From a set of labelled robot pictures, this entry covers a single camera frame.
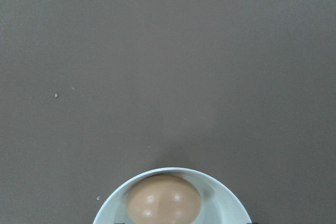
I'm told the brown egg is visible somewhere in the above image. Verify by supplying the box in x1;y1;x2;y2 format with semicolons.
127;174;202;223

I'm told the white round bowl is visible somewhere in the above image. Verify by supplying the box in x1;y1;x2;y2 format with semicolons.
93;167;252;223

